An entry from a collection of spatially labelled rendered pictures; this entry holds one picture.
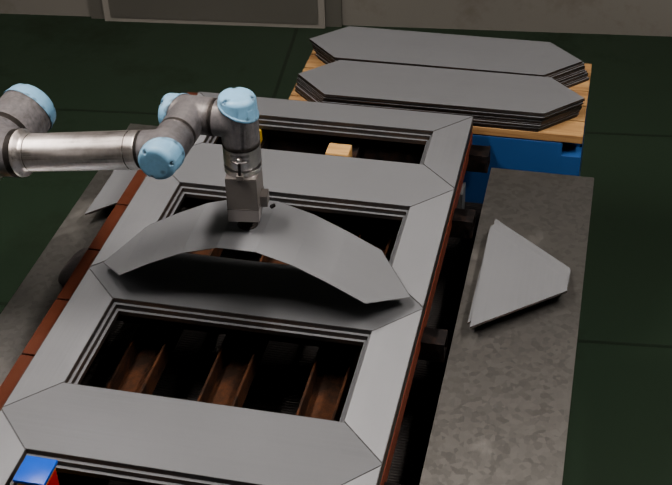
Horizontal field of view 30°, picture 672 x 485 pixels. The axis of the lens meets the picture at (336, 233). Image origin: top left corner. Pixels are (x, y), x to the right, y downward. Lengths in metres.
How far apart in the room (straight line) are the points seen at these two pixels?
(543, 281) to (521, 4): 2.81
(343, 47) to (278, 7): 1.98
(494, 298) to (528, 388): 0.25
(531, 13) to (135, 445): 3.53
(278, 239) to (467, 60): 1.13
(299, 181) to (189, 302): 0.50
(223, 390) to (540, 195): 0.96
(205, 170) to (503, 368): 0.91
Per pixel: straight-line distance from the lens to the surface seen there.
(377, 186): 2.94
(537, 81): 3.38
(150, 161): 2.30
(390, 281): 2.57
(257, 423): 2.35
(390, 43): 3.55
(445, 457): 2.41
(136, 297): 2.66
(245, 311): 2.59
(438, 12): 5.47
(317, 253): 2.52
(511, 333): 2.68
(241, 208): 2.47
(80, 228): 3.19
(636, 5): 5.46
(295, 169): 3.01
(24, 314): 2.95
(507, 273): 2.78
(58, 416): 2.43
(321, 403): 2.61
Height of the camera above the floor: 2.50
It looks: 36 degrees down
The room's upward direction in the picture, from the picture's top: 2 degrees counter-clockwise
